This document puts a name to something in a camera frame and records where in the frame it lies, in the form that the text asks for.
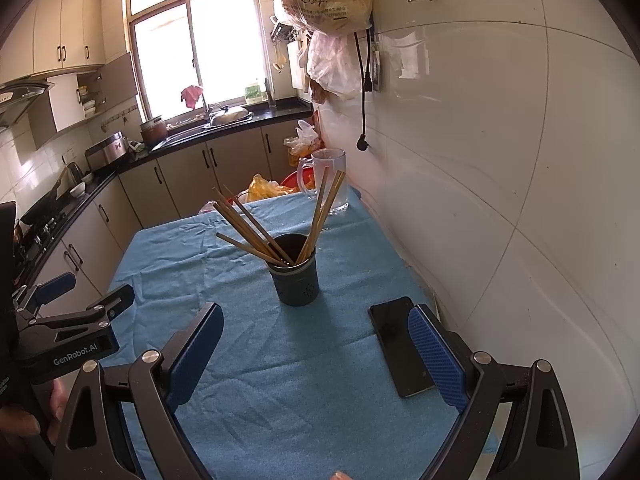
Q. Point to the blue table cloth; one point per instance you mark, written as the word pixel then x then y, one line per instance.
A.
pixel 300 360

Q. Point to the open shelf with dishes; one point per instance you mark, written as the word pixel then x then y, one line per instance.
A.
pixel 90 100

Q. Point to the red basin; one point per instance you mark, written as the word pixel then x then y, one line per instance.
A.
pixel 290 180

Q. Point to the pink plastic bag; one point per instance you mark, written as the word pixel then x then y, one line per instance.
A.
pixel 207 207

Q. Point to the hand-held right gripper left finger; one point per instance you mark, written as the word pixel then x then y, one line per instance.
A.
pixel 195 355

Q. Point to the white bowl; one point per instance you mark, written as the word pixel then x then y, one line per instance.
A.
pixel 77 190

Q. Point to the gas stove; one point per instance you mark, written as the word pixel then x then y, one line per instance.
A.
pixel 40 235

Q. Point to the beige wall cabinets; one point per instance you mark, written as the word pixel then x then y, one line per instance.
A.
pixel 60 30

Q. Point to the clear glass mug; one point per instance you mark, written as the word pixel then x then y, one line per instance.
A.
pixel 336 157

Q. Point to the range hood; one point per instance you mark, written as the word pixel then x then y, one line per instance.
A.
pixel 20 97

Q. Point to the red rag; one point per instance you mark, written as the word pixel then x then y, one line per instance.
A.
pixel 192 96

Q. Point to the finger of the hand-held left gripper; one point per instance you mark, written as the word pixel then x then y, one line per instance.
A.
pixel 55 282
pixel 115 300

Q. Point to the steel pot with lid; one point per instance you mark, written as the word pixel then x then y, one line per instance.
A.
pixel 17 232

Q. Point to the person's left hand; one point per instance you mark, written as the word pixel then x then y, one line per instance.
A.
pixel 57 400

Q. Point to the person's right hand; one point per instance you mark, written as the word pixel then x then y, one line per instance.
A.
pixel 345 476

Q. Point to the kitchen window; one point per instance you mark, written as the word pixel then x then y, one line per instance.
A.
pixel 220 40

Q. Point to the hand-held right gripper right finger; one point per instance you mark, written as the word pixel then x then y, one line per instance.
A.
pixel 440 355

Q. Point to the silver rice cooker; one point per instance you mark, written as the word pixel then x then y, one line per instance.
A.
pixel 107 150

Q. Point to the white and orange plastic bag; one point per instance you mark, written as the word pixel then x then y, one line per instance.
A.
pixel 300 145

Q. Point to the translucent plastic bags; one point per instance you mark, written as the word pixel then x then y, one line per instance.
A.
pixel 330 65

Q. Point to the steel kettle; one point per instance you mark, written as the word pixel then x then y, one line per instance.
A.
pixel 74 174

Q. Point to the beige base cabinets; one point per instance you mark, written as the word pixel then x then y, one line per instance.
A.
pixel 185 175

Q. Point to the dark grey chopstick holder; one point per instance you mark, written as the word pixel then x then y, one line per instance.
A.
pixel 295 285

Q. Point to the brown cooking pot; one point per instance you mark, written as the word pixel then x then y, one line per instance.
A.
pixel 154 132

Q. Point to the yellow plastic bag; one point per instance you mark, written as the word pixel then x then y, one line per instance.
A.
pixel 265 189

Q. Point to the bundle of wooden chopsticks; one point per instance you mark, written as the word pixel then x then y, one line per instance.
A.
pixel 312 235

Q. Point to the black smartphone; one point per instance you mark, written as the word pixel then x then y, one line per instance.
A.
pixel 395 340

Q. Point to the green box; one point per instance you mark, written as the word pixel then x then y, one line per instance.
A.
pixel 252 94

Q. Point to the black wok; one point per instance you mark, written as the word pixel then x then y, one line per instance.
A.
pixel 42 207

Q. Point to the steel pot lid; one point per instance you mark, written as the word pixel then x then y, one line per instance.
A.
pixel 230 116

